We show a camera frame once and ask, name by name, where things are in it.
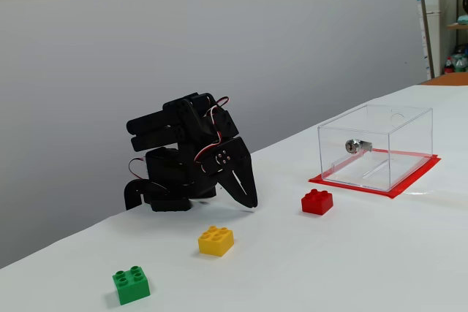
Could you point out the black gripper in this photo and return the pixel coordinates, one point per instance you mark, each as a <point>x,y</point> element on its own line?
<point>237,161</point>

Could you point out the green lego brick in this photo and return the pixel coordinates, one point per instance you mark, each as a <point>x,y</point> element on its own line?
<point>131,288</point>

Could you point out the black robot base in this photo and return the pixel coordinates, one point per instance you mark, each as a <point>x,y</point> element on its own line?
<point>164,169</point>

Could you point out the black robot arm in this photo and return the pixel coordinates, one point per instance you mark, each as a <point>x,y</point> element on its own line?
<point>157,122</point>

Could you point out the yellow lego brick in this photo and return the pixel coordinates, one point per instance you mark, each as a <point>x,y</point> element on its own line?
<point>215,242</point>

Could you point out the red lego brick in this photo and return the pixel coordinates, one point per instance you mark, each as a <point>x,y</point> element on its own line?
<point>316,203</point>

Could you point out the transparent plastic box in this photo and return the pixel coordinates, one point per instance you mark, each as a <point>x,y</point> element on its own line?
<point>402,136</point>

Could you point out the red mat under box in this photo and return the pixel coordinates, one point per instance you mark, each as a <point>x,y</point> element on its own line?
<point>409,180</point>

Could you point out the black table clamp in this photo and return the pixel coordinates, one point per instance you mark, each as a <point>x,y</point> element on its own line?
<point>129,195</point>

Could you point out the silver cam lock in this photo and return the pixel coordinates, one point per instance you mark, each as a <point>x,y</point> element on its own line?
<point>354,146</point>

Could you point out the orange table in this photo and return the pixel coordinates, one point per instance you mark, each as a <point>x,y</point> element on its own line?
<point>449,79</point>

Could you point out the red cap cola bottle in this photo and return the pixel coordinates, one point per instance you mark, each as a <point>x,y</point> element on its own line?
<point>448,66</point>

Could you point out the white refrigerator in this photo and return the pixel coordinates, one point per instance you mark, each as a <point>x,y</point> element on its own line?
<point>433,34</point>

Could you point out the metal shelf rack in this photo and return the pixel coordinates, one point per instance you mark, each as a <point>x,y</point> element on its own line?
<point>425,16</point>

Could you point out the green plastic bottle pack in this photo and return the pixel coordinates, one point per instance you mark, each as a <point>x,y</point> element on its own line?
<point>461,63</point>

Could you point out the teal object on shelf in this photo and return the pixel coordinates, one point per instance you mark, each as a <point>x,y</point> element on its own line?
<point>463,19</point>

